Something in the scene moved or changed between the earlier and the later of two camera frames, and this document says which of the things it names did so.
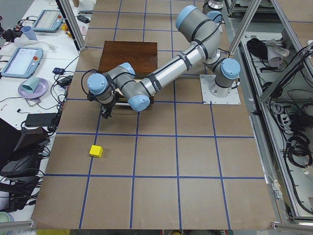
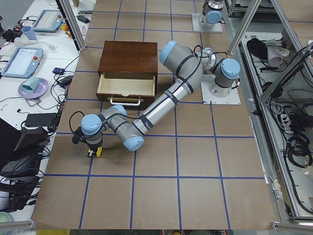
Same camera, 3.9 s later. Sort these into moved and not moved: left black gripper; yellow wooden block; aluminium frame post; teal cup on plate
Moved: left black gripper
Not moved: aluminium frame post; teal cup on plate; yellow wooden block
